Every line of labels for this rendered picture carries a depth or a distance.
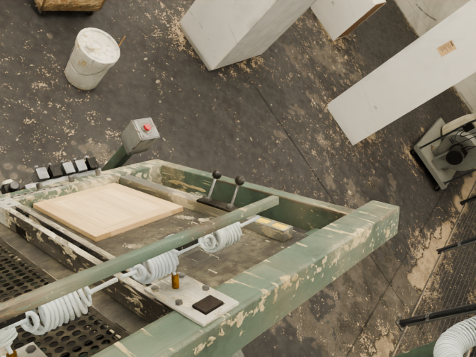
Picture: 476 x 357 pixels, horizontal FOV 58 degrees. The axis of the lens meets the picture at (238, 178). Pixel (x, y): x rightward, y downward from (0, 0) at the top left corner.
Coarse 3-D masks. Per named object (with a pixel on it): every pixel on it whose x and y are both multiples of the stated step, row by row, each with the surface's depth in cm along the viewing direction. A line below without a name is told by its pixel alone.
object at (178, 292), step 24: (0, 216) 156; (24, 216) 144; (48, 240) 130; (72, 240) 127; (72, 264) 121; (96, 264) 111; (120, 288) 104; (144, 288) 93; (168, 288) 92; (192, 288) 92; (144, 312) 99; (168, 312) 92; (192, 312) 84; (216, 312) 84
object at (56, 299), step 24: (240, 216) 93; (168, 240) 80; (192, 240) 84; (120, 264) 72; (144, 264) 88; (168, 264) 86; (48, 288) 64; (72, 288) 67; (96, 288) 76; (0, 312) 59; (24, 312) 62; (48, 312) 69; (72, 312) 73
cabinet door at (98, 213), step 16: (80, 192) 185; (96, 192) 186; (112, 192) 186; (128, 192) 184; (48, 208) 166; (64, 208) 166; (80, 208) 167; (96, 208) 166; (112, 208) 166; (128, 208) 166; (144, 208) 166; (160, 208) 165; (176, 208) 164; (64, 224) 155; (80, 224) 151; (96, 224) 151; (112, 224) 150; (128, 224) 150; (144, 224) 154; (96, 240) 141
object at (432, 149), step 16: (432, 128) 639; (448, 128) 637; (464, 128) 541; (416, 144) 587; (432, 144) 614; (448, 144) 584; (464, 144) 572; (432, 160) 589; (448, 160) 566; (464, 160) 579; (448, 176) 601
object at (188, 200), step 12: (120, 180) 200; (132, 180) 194; (144, 180) 194; (144, 192) 188; (156, 192) 182; (168, 192) 177; (180, 192) 177; (180, 204) 172; (192, 204) 167; (216, 216) 159; (252, 216) 150; (252, 228) 147; (264, 228) 143; (276, 228) 140; (288, 228) 140
